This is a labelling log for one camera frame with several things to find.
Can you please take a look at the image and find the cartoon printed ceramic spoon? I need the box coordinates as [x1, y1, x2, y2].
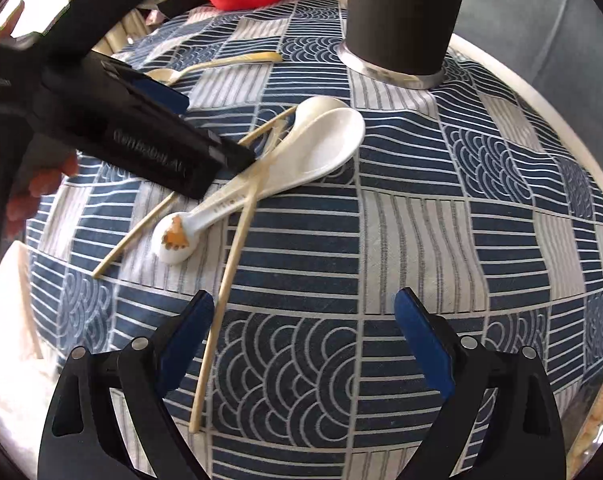
[146, 51, 283, 87]

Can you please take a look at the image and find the black steel utensil cup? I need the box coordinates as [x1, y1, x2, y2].
[337, 0, 462, 90]

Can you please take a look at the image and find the blue white patterned tablecloth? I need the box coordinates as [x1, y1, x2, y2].
[23, 0, 603, 480]

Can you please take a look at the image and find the wooden chopstick crossed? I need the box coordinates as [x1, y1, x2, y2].
[189, 165, 268, 434]
[92, 105, 300, 280]

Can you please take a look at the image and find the left hand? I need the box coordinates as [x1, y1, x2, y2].
[0, 0, 82, 244]

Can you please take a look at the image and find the white ceramic spoon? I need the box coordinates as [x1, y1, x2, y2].
[254, 96, 364, 168]

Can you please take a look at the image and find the white ceramic spoon bear handle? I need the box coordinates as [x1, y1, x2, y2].
[151, 96, 365, 264]

